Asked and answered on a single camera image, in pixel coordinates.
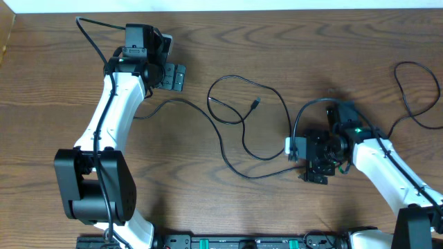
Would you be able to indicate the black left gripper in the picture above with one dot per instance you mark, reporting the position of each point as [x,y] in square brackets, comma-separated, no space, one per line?
[169,81]

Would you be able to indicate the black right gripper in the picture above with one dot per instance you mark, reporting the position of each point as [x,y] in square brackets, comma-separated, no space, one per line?
[312,168]

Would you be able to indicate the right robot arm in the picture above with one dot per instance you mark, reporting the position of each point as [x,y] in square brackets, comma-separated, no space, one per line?
[351,138]

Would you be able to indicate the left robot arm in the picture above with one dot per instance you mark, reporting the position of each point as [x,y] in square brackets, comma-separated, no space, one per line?
[95,183]

